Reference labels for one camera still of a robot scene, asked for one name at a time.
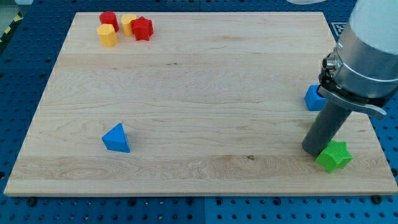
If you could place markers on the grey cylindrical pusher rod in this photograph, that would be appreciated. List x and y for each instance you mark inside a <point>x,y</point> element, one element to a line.
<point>326,125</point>

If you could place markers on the blue triangle block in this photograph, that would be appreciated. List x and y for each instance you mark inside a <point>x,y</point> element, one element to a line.
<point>116,140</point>

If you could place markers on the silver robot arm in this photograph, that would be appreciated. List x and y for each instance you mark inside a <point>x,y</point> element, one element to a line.
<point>360,74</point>

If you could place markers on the blue cube block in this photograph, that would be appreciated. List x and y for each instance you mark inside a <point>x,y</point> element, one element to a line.
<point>314,101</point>

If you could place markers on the green star block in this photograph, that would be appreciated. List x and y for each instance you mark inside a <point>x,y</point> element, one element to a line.
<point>335,156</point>

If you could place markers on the wooden board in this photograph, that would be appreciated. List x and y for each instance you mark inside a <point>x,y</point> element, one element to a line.
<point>212,105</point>

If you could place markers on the red star block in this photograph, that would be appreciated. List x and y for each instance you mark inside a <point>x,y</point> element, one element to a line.
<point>142,28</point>

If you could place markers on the yellow cylinder block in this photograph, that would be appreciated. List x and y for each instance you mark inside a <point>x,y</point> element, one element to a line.
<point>126,20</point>

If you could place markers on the yellow hexagon block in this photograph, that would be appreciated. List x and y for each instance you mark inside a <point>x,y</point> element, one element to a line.
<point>107,35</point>

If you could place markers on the red cylinder block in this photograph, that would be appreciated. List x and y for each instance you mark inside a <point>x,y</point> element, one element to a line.
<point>109,17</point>

